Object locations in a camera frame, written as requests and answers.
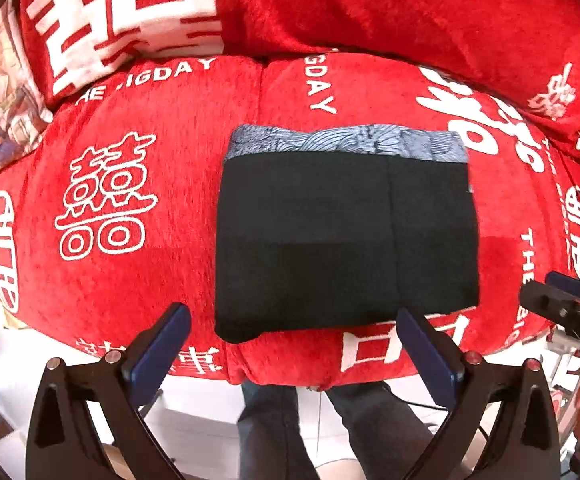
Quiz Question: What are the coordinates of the pale picture print pillow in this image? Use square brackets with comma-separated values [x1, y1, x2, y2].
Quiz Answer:
[0, 0, 55, 176]

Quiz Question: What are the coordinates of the red printed sofa back cushion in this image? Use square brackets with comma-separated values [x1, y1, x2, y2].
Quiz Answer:
[214, 0, 580, 164]

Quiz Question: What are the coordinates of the black pants grey patterned waistband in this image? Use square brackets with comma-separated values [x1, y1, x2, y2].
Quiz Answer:
[214, 124, 481, 345]

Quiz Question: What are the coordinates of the red sofa back cushion large white character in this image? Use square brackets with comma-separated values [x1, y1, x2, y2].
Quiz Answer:
[17, 0, 227, 109]

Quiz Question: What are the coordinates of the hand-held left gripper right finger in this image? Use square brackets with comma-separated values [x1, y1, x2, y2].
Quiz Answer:
[396, 307, 564, 480]

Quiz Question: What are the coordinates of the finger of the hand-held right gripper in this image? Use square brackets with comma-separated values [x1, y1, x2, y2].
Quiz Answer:
[544, 270, 580, 307]
[518, 279, 580, 330]

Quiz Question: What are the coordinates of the person's left leg in jeans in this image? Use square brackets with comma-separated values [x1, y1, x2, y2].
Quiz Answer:
[236, 380, 322, 480]

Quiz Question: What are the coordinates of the person's right leg in jeans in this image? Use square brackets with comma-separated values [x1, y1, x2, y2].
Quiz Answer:
[326, 381, 452, 480]

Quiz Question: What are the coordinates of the person's leg in jeans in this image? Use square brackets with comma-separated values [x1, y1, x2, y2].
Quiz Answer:
[236, 380, 322, 480]
[326, 381, 452, 480]

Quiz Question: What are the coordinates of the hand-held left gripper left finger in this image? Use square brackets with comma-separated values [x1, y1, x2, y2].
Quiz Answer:
[25, 302, 192, 480]

